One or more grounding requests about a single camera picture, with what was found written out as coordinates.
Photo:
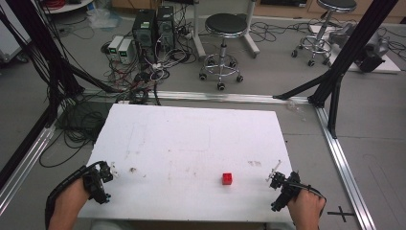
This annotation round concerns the clear plastic bag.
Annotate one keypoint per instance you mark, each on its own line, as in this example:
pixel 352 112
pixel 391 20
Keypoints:
pixel 102 17

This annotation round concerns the black round stool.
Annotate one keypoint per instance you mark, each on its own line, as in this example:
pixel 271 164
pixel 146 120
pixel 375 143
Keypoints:
pixel 328 19
pixel 224 35

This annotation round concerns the white stand frame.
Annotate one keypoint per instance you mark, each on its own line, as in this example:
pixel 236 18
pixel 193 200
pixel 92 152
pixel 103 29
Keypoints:
pixel 223 28

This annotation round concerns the person's right hand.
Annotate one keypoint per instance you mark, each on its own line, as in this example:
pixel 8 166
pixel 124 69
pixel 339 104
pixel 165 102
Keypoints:
pixel 307 207

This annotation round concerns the round white table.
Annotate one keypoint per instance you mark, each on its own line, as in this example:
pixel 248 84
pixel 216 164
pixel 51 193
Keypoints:
pixel 65 4

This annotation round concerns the grey machine on white board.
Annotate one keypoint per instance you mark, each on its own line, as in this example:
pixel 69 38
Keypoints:
pixel 367 48

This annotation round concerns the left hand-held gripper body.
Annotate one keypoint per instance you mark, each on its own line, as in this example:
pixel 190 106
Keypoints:
pixel 95 188

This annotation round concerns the person's left hand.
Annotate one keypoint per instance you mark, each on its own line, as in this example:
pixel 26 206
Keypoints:
pixel 72 198

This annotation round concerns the black computer tower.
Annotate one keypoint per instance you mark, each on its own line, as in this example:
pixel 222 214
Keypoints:
pixel 166 27
pixel 145 30

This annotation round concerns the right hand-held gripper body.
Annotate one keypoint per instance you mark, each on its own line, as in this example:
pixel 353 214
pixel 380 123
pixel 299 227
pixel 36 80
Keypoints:
pixel 286 191

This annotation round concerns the white power supply unit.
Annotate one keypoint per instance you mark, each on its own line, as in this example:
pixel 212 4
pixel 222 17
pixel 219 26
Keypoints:
pixel 115 46
pixel 125 50

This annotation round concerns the aluminium floor rail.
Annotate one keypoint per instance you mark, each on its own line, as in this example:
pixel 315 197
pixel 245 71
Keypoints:
pixel 223 96
pixel 344 166
pixel 25 166

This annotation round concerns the white power strip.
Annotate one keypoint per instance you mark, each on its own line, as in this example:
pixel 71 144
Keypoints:
pixel 156 66

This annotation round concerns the red cube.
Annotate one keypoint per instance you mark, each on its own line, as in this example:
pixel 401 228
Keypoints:
pixel 227 179

